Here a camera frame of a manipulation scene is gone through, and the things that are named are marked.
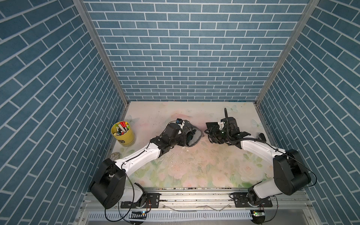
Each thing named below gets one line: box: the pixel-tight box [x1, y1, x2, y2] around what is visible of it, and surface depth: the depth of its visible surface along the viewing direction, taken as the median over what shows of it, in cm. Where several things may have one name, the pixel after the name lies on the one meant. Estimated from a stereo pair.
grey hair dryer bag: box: [179, 119, 205, 147], surface depth 93 cm
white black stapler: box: [255, 132, 267, 143], surface depth 96 cm
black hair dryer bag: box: [203, 121, 224, 138], surface depth 80 cm
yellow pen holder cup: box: [110, 120, 135, 147], surface depth 90 cm
